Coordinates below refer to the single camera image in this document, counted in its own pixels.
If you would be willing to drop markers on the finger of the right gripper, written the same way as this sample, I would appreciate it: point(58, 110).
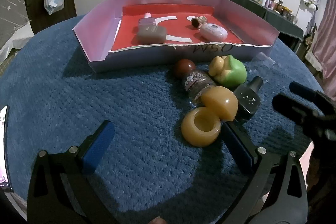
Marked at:
point(302, 115)
point(312, 95)

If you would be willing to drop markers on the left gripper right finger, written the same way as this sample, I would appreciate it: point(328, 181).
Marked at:
point(275, 191)

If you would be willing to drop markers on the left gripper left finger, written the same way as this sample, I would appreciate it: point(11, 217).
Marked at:
point(59, 190)

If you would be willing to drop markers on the black star nail polish bottle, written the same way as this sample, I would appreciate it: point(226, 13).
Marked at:
point(248, 99)

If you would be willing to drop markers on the clear plastic cup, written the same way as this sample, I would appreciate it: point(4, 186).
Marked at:
point(262, 66)

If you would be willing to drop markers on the amber dome cap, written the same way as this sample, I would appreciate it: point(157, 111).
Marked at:
point(222, 102)

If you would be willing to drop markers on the green frog toy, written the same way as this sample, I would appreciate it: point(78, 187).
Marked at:
point(228, 71)

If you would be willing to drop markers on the amber ring holder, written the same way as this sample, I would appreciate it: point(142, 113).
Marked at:
point(201, 127)

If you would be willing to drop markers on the glitter bottle brown ball cap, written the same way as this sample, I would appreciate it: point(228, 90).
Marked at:
point(195, 82)

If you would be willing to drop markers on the white pink round device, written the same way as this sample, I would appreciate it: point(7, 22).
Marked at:
point(213, 33)

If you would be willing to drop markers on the gold studded cylinder cap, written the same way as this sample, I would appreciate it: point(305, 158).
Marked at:
point(198, 21)

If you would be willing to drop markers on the brown eye shadow case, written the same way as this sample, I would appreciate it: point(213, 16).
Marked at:
point(152, 35)

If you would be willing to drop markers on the purple nail polish bottle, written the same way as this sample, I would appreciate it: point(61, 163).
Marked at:
point(147, 20)

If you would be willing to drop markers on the person left hand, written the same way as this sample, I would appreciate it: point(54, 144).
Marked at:
point(157, 220)

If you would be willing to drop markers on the smartphone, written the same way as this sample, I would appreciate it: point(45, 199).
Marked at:
point(5, 177)

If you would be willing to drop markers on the dark green clothed side table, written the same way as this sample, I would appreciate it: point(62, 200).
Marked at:
point(278, 21)

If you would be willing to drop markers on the red paper liner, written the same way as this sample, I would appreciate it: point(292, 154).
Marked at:
point(175, 18)

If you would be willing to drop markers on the purple cardboard box tray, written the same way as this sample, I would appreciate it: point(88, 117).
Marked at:
point(107, 34)

